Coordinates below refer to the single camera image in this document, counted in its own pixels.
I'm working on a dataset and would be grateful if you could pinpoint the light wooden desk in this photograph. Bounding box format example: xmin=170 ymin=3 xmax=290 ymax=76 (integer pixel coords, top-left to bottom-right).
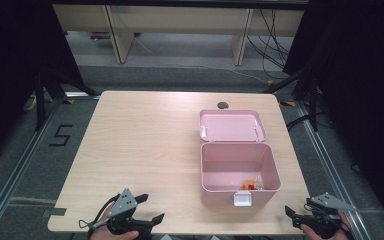
xmin=52 ymin=3 xmax=306 ymax=66

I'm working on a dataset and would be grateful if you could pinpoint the black metal stand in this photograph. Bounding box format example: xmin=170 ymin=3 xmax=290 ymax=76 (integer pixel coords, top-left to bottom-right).
xmin=263 ymin=63 xmax=322 ymax=133
xmin=34 ymin=65 xmax=100 ymax=132

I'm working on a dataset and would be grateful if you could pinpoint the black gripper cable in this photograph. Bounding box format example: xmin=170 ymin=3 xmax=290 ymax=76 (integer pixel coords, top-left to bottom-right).
xmin=78 ymin=193 xmax=122 ymax=231

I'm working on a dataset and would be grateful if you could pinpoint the pink plastic box with lid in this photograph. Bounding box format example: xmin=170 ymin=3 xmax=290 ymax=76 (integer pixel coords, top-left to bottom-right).
xmin=198 ymin=109 xmax=282 ymax=208

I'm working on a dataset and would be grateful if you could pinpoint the bundle of black cables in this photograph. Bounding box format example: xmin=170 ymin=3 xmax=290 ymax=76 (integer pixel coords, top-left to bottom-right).
xmin=245 ymin=8 xmax=292 ymax=80

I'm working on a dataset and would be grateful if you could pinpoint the person's right hand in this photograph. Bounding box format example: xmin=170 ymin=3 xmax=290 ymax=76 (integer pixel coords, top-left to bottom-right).
xmin=300 ymin=211 xmax=352 ymax=240

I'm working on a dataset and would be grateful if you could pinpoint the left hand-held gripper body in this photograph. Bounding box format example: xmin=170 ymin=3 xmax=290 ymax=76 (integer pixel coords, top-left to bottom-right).
xmin=89 ymin=188 xmax=154 ymax=236

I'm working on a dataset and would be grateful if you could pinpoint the black curtain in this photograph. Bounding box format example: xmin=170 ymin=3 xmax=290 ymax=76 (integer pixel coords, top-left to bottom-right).
xmin=282 ymin=0 xmax=384 ymax=234
xmin=0 ymin=0 xmax=85 ymax=169

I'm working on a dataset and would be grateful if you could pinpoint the aluminium floor rail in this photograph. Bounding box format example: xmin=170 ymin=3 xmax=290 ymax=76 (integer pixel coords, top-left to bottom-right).
xmin=294 ymin=100 xmax=376 ymax=240
xmin=0 ymin=91 xmax=101 ymax=240

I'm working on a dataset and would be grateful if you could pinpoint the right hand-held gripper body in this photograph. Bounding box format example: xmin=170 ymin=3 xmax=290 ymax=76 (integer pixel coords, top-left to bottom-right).
xmin=297 ymin=192 xmax=357 ymax=240

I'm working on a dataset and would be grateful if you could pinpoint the small orange and red toy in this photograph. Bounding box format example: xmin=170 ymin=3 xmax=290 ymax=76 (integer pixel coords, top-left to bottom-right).
xmin=241 ymin=179 xmax=264 ymax=191

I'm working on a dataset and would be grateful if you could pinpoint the black floor cable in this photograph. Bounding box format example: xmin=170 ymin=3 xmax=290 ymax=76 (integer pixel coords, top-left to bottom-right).
xmin=285 ymin=111 xmax=331 ymax=133

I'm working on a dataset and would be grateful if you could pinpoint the grey tape strip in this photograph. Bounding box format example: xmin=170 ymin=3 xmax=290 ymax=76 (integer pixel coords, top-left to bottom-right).
xmin=41 ymin=207 xmax=68 ymax=219

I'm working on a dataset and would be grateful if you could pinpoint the person's left hand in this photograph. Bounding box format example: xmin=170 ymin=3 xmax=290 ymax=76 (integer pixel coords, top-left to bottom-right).
xmin=89 ymin=210 xmax=141 ymax=240

